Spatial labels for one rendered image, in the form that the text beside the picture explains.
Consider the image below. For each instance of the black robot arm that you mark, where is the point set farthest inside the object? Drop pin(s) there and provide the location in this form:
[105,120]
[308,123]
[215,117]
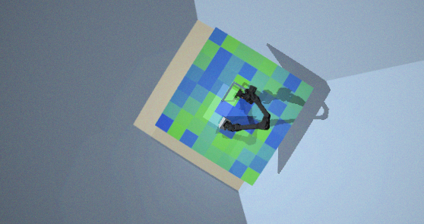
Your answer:
[265,122]

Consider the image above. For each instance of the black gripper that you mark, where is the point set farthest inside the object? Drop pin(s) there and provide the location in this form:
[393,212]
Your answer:
[242,95]

